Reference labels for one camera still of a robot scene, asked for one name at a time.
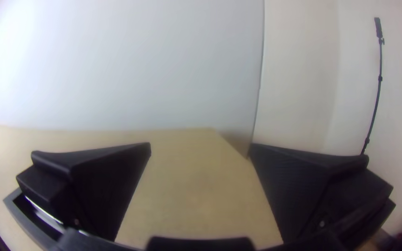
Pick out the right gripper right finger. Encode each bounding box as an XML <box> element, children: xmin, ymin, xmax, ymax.
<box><xmin>249</xmin><ymin>143</ymin><xmax>396</xmax><ymax>250</ymax></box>

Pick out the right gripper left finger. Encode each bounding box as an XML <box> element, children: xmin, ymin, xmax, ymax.
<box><xmin>16</xmin><ymin>142</ymin><xmax>152</xmax><ymax>242</ymax></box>

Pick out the thin black gooseneck stand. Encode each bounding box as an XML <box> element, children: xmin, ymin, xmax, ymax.
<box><xmin>361</xmin><ymin>16</ymin><xmax>386</xmax><ymax>156</ymax></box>

